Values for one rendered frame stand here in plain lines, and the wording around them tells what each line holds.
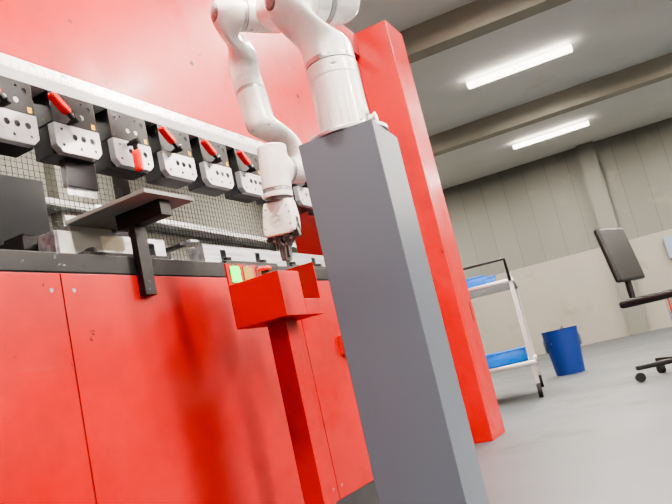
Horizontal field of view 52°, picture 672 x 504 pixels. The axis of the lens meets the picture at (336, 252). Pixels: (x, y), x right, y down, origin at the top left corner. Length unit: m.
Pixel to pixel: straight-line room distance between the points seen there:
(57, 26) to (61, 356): 0.93
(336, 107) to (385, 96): 2.32
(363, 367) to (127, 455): 0.55
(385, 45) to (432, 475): 2.90
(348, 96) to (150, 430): 0.88
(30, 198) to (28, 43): 0.70
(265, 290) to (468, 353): 1.96
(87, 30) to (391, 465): 1.43
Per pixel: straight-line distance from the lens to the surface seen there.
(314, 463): 1.87
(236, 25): 2.06
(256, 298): 1.83
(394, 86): 3.89
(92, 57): 2.12
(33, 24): 2.02
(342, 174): 1.52
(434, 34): 6.81
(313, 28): 1.66
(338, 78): 1.62
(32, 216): 2.50
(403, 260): 1.45
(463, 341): 3.62
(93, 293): 1.65
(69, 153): 1.90
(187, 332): 1.85
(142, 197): 1.70
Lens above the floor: 0.49
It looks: 10 degrees up
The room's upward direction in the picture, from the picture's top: 13 degrees counter-clockwise
